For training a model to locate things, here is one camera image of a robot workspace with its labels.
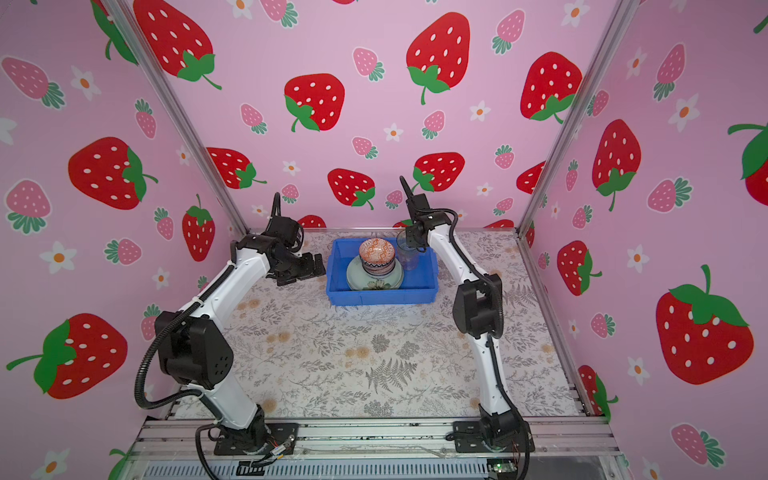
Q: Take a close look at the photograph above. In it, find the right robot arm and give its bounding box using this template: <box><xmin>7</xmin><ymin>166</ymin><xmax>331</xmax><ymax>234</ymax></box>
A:
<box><xmin>406</xmin><ymin>193</ymin><xmax>533</xmax><ymax>454</ymax></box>

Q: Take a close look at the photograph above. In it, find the green glass cup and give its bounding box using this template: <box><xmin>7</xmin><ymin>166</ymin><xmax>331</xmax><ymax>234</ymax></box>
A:
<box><xmin>396</xmin><ymin>230</ymin><xmax>420</xmax><ymax>271</ymax></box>

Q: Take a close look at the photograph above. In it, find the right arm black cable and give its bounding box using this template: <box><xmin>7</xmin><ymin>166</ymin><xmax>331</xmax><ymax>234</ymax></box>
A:
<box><xmin>399</xmin><ymin>175</ymin><xmax>532</xmax><ymax>480</ymax></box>

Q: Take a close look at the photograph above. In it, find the red pattern bowl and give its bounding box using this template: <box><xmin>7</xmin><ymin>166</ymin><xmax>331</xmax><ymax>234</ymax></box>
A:
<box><xmin>359</xmin><ymin>238</ymin><xmax>395</xmax><ymax>266</ymax></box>

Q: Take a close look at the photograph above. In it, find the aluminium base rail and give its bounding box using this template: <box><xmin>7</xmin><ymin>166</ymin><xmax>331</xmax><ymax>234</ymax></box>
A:
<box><xmin>120</xmin><ymin>417</ymin><xmax>632</xmax><ymax>479</ymax></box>

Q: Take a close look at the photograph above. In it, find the green flower plate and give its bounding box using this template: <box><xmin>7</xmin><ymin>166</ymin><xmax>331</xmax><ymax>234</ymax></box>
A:
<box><xmin>346</xmin><ymin>262</ymin><xmax>405</xmax><ymax>291</ymax></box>

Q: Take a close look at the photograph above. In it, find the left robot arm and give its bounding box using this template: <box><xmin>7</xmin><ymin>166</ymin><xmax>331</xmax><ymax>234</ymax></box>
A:
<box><xmin>134</xmin><ymin>214</ymin><xmax>325</xmax><ymax>453</ymax></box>

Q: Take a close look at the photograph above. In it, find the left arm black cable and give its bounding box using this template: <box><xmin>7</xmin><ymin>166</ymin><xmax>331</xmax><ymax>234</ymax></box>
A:
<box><xmin>133</xmin><ymin>191</ymin><xmax>283</xmax><ymax>480</ymax></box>

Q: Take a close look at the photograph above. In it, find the blue plastic bin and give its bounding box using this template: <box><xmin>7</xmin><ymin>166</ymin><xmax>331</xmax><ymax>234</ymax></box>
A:
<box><xmin>326</xmin><ymin>238</ymin><xmax>439</xmax><ymax>307</ymax></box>

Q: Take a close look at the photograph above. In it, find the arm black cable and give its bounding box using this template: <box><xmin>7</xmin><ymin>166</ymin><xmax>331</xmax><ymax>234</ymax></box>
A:
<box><xmin>133</xmin><ymin>191</ymin><xmax>283</xmax><ymax>480</ymax></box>
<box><xmin>399</xmin><ymin>175</ymin><xmax>532</xmax><ymax>480</ymax></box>

